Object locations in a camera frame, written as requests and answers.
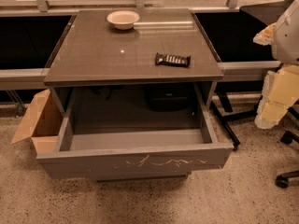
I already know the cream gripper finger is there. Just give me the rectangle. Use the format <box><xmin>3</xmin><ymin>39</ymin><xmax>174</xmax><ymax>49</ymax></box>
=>
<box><xmin>253</xmin><ymin>22</ymin><xmax>277</xmax><ymax>46</ymax></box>
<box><xmin>254</xmin><ymin>64</ymin><xmax>299</xmax><ymax>129</ymax></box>

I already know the dark rxbar chocolate wrapper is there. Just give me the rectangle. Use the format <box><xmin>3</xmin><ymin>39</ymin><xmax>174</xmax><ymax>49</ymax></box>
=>
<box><xmin>155</xmin><ymin>53</ymin><xmax>191</xmax><ymax>67</ymax></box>

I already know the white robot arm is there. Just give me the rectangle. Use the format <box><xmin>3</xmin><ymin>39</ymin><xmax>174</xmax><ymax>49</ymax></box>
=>
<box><xmin>253</xmin><ymin>0</ymin><xmax>299</xmax><ymax>129</ymax></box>

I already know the grey drawer cabinet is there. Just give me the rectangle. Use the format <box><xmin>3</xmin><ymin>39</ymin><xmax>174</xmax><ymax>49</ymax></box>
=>
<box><xmin>43</xmin><ymin>8</ymin><xmax>224</xmax><ymax>183</ymax></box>

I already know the open grey top drawer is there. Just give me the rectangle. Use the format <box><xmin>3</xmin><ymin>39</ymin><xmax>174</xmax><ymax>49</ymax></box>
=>
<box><xmin>37</xmin><ymin>84</ymin><xmax>233</xmax><ymax>181</ymax></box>

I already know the white paper bowl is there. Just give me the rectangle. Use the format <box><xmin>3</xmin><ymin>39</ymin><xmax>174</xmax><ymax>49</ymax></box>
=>
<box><xmin>107</xmin><ymin>10</ymin><xmax>140</xmax><ymax>30</ymax></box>

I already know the brown cardboard box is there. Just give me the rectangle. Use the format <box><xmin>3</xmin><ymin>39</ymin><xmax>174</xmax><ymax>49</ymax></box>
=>
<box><xmin>12</xmin><ymin>90</ymin><xmax>63</xmax><ymax>154</ymax></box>

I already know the black table leg frame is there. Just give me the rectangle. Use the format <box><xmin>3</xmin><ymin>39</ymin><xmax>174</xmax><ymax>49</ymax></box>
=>
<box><xmin>210</xmin><ymin>92</ymin><xmax>258</xmax><ymax>150</ymax></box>

